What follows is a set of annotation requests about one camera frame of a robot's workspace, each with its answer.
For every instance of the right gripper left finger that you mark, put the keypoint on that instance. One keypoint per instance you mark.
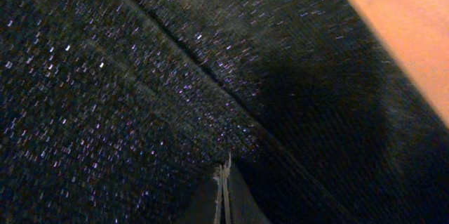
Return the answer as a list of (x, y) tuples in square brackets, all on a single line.
[(202, 205)]

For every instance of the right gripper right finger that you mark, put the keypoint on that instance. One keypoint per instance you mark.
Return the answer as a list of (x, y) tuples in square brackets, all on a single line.
[(241, 207)]

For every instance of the black velvet skirt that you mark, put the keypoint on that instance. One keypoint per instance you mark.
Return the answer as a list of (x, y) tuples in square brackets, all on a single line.
[(113, 110)]

